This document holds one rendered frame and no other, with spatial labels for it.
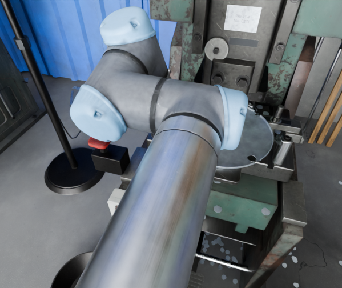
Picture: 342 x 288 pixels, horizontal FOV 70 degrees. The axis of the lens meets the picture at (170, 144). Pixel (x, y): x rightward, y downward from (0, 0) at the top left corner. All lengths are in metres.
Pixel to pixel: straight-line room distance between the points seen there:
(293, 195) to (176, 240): 0.64
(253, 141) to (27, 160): 1.56
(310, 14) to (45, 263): 1.40
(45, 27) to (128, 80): 2.24
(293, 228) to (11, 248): 1.31
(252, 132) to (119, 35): 0.48
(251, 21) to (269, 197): 0.46
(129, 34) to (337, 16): 0.38
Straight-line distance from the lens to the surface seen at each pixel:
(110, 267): 0.18
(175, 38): 1.07
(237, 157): 0.65
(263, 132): 0.74
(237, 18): 0.61
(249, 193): 0.76
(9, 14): 1.22
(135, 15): 0.38
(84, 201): 1.56
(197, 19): 0.59
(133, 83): 0.31
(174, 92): 0.29
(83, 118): 0.32
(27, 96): 2.21
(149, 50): 0.38
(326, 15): 0.58
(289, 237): 0.77
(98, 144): 0.72
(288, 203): 0.78
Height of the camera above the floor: 1.24
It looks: 44 degrees down
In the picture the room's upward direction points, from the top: straight up
